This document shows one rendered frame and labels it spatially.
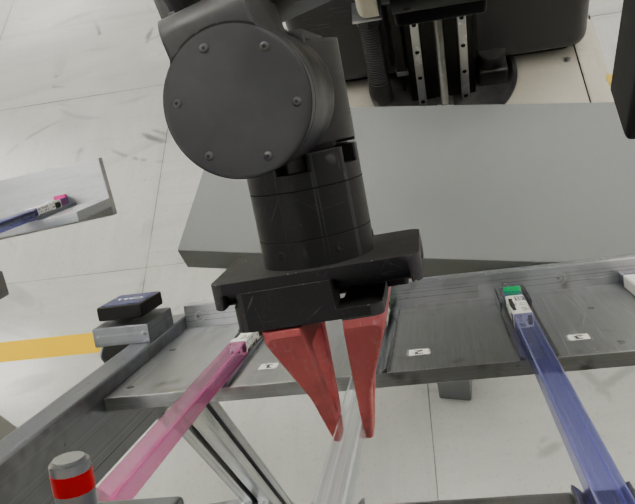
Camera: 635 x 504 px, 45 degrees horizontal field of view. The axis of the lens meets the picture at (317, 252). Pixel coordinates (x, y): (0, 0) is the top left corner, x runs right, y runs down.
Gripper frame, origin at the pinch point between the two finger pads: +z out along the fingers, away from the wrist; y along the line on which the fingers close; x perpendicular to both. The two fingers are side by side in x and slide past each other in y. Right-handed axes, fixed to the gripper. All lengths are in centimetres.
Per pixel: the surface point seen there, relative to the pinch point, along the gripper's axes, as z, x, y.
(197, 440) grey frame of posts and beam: 17.0, 38.6, -24.2
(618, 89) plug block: -15.3, -14.4, 11.9
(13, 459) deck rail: -0.7, -1.2, -19.0
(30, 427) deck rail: -1.0, 2.5, -19.9
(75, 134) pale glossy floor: -21, 156, -85
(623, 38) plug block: -16.7, -15.4, 11.9
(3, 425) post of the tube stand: 10, 32, -42
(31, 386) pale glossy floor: 29, 103, -83
